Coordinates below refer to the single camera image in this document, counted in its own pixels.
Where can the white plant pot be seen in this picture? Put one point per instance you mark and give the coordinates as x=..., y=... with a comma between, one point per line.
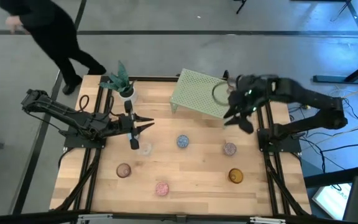
x=134, y=97

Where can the black rig crossbeam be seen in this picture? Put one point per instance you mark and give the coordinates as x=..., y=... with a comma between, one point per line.
x=26, y=217

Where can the green perforated metal shelf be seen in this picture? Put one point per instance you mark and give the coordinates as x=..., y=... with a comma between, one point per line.
x=194, y=90

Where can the amber ribbed glass candle holder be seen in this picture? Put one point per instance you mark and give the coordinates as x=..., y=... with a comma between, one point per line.
x=235, y=175

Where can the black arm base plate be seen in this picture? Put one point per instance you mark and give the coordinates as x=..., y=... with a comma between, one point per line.
x=82, y=142
x=291, y=146

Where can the black tripod leg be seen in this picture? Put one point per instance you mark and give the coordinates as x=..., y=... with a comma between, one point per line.
x=241, y=6

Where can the person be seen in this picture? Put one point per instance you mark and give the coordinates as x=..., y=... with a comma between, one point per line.
x=54, y=34

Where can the green snake plant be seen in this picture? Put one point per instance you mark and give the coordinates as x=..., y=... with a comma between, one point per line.
x=120, y=81

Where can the clear ribbed glass candle holder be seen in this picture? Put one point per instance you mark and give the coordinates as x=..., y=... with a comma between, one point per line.
x=145, y=148

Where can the black aluminium table frame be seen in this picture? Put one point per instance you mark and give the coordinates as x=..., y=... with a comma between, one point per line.
x=154, y=78

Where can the black desk leg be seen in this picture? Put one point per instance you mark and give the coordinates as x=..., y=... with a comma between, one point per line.
x=337, y=176

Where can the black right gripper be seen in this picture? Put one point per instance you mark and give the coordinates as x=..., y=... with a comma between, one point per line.
x=253, y=90

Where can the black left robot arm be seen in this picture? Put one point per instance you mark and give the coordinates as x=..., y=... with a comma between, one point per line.
x=73, y=119

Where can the brown glass cup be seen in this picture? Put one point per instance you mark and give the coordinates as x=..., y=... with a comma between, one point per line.
x=123, y=170

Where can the light blue patterned candle tin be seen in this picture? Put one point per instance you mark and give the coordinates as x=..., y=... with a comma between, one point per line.
x=137, y=136

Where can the white lit screen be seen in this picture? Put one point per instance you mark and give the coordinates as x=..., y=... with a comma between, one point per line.
x=332, y=199

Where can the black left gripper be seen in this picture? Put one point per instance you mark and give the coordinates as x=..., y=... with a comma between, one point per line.
x=126, y=126

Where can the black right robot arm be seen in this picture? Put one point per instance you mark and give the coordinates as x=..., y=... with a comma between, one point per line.
x=309, y=95

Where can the purple patterned candle tin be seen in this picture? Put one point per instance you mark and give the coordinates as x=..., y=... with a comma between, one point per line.
x=229, y=148

